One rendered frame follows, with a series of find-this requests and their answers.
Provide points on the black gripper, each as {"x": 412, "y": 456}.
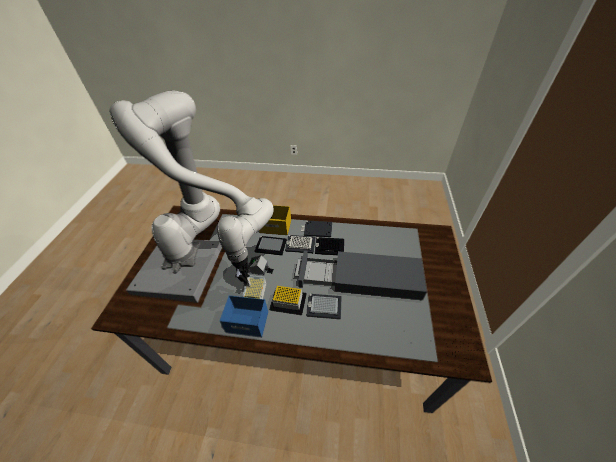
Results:
{"x": 242, "y": 271}

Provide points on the yellow open-top bin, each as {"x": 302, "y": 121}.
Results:
{"x": 280, "y": 221}

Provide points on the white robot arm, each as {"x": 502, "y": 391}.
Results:
{"x": 170, "y": 112}

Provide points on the grey bench mat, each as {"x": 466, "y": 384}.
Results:
{"x": 379, "y": 325}

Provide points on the blue open-top bin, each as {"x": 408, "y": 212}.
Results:
{"x": 241, "y": 316}

